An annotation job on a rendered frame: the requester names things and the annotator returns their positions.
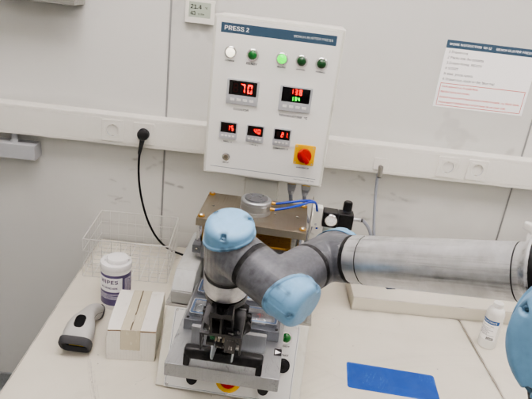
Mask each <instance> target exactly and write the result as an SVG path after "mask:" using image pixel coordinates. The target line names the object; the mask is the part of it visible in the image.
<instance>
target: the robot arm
mask: <svg viewBox="0 0 532 399"><path fill-rule="evenodd" d="M203 245H204V269H203V289H204V291H205V296H206V299H207V303H206V306H204V307H203V316H202V325H201V328H200V331H199V349H200V350H202V346H203V340H204V335H207V339H206V345H208V344H209V345H211V354H210V358H211V359H213V357H214V355H215V352H216V349H217V348H221V349H222V348H224V352H225V353H229V354H231V359H230V362H231V363H232V362H233V357H234V353H235V349H236V348H239V349H238V355H239V356H240V354H241V346H242V338H243V336H244V335H245V334H246V333H249V332H250V330H251V326H252V315H253V314H252V313H248V312H249V305H248V304H246V303H245V301H246V299H247V298H248V296H249V297H250V298H251V299H252V300H253V301H254V302H256V303H257V304H258V305H259V306H261V307H262V308H263V310H264V312H265V313H266V314H268V315H270V316H273V317H274V318H275V319H277V320H278V321H280V322H281V323H282V324H284V325H285V326H287V327H294V326H296V325H299V324H301V323H302V322H304V320H305V319H306V318H307V317H308V316H310V315H311V313H312V312H313V311H314V309H315V307H316V306H317V304H318V302H319V300H320V297H321V289H322V288H323V287H325V286H327V285H329V284H330V283H334V282H338V283H351V284H360V285H367V286H374V287H388V288H395V289H402V290H410V291H423V292H431V293H438V294H445V295H459V296H466V297H474V298H487V299H495V300H502V301H509V302H517V304H516V306H515V308H514V310H513V312H512V315H511V319H510V321H509V322H508V326H507V331H506V336H505V349H506V355H507V361H508V364H509V367H510V368H511V372H512V374H513V375H514V377H515V380H516V381H517V383H518V384H519V385H520V387H522V388H524V387H525V389H526V390H527V397H528V399H532V237H531V238H530V239H529V240H528V241H493V240H473V239H451V238H430V237H389V236H368V235H356V234H355V233H354V232H352V231H350V230H349V229H347V228H343V227H337V228H334V229H331V230H326V231H323V232H322V233H320V234H318V235H317V236H316V237H314V238H312V239H310V240H308V241H306V242H304V243H302V244H301V245H298V246H296V247H294V248H293V249H290V250H288V251H286V252H285V253H282V254H278V253H277V252H275V251H274V250H273V249H271V248H270V247H268V246H267V245H266V244H264V243H263V242H262V241H261V240H259V239H258V238H257V237H256V229H255V223H254V221H253V218H252V217H251V216H250V215H249V214H248V213H247V212H245V211H243V210H241V209H237V208H232V207H229V208H223V209H220V210H217V211H215V212H214V213H213V214H211V215H210V216H209V217H208V219H207V221H206V223H205V230H204V236H203ZM204 328H205V329H207V331H204Z"/></svg>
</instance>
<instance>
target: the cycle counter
mask: <svg viewBox="0 0 532 399"><path fill-rule="evenodd" d="M253 88H254V84H249V83H243V82H233V85H232V93H238V94H244V95H250V96H253Z"/></svg>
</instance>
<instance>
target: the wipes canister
mask: <svg viewBox="0 0 532 399"><path fill-rule="evenodd" d="M100 266H101V304H103V305H104V307H105V308H107V309H110V310H113V309H114V306H115V304H116V300H117V298H118V296H119V293H120V290H130V289H131V267H132V259H131V256H128V255H127V254H126V253H122V252H114V253H110V254H107V255H105V256H103V257H102V258H101V260H100Z"/></svg>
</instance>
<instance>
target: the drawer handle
mask: <svg viewBox="0 0 532 399"><path fill-rule="evenodd" d="M210 354H211V346H205V345H203V346H202V350H200V345H199V344H190V343H188V344H186V345H185V347H184V354H183V365H186V366H188V365H189V363H190V360H191V359H198V360H204V361H210V362H215V363H225V364H230V365H236V366H241V367H251V368H256V371H255V376H259V377H260V376H261V372H262V366H263V361H264V356H263V355H262V354H257V353H252V352H247V351H241V354H240V356H239V355H238V351H237V350H235V353H234V357H233V362H232V363H231V362H230V359H231V354H229V353H225V352H224V348H222V349H221V348H217V349H216V352H215V355H214V357H213V359H211V358H210Z"/></svg>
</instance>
